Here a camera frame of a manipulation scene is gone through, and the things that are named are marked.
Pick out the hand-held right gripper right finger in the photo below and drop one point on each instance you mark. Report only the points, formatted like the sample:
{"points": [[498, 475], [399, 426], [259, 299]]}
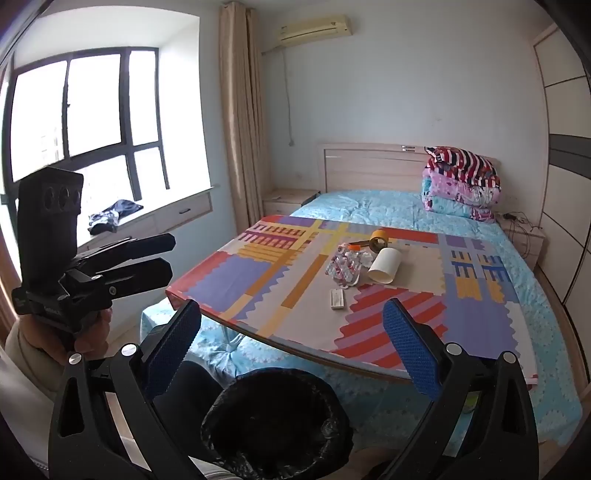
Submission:
{"points": [[411, 350]]}

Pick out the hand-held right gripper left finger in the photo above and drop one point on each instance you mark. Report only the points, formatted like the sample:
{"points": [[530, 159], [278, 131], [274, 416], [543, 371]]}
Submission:
{"points": [[171, 344]]}

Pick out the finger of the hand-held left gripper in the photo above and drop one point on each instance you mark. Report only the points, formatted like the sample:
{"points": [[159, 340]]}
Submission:
{"points": [[138, 247], [143, 275]]}

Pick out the white paper cup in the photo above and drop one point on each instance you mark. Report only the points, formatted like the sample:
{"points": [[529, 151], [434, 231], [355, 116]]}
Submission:
{"points": [[385, 265]]}

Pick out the small white flat pack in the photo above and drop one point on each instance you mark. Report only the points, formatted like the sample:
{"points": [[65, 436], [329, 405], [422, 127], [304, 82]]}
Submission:
{"points": [[336, 299]]}

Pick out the white tissue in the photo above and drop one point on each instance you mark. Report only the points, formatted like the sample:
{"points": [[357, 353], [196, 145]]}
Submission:
{"points": [[364, 259]]}

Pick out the clear plastic wrapper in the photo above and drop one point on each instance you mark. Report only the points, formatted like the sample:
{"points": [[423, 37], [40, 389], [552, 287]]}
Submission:
{"points": [[342, 270]]}

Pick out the trash bin with black bag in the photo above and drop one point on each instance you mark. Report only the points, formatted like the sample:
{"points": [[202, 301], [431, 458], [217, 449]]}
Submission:
{"points": [[277, 424]]}

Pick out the person's left forearm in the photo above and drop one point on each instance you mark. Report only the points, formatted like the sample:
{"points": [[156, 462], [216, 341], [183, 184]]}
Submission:
{"points": [[23, 383]]}

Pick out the person's left hand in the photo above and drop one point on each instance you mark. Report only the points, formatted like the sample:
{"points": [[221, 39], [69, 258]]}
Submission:
{"points": [[94, 334]]}

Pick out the dark clothes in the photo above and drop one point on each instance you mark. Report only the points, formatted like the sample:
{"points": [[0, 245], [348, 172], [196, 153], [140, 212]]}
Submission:
{"points": [[113, 214]]}

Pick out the window seat cabinet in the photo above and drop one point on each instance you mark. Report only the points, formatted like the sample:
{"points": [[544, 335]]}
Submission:
{"points": [[180, 217]]}

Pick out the person's dark trouser leg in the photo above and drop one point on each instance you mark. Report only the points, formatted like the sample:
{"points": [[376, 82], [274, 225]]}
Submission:
{"points": [[194, 392]]}

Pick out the metal table leg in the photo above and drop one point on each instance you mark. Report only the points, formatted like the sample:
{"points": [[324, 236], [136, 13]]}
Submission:
{"points": [[232, 340]]}

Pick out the colourful patterned bed mat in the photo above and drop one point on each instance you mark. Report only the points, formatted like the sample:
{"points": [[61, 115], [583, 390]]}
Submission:
{"points": [[258, 277]]}

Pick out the yellow cup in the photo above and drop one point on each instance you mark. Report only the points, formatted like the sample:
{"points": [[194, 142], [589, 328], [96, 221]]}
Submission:
{"points": [[379, 241]]}

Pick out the brown flat stick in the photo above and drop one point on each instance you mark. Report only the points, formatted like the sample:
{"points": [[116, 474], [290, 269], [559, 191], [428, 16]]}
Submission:
{"points": [[359, 242]]}

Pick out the dark framed window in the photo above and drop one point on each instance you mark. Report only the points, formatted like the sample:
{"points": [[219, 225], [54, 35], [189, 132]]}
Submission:
{"points": [[92, 115]]}

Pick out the bed with blue sheet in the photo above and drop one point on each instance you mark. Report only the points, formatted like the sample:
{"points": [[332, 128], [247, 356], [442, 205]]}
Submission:
{"points": [[369, 205]]}

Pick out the wooden nightstand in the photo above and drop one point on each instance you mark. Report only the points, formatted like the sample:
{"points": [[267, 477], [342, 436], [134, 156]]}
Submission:
{"points": [[288, 201], [524, 244]]}

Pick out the pink folded quilt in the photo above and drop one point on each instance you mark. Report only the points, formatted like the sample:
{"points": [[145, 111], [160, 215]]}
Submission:
{"points": [[455, 196]]}

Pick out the beige curtain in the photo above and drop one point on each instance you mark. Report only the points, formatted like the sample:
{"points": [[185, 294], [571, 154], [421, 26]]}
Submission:
{"points": [[242, 115]]}

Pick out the wooden bed headboard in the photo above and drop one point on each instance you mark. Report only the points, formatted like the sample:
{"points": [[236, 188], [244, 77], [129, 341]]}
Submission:
{"points": [[369, 166]]}

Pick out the striped folded quilt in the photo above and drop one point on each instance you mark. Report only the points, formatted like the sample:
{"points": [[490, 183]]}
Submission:
{"points": [[461, 166]]}

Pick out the sliding door wardrobe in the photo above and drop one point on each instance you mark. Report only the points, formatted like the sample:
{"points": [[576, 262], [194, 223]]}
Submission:
{"points": [[568, 184]]}

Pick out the wall air conditioner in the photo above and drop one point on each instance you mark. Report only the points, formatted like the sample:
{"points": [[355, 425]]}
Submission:
{"points": [[314, 30]]}

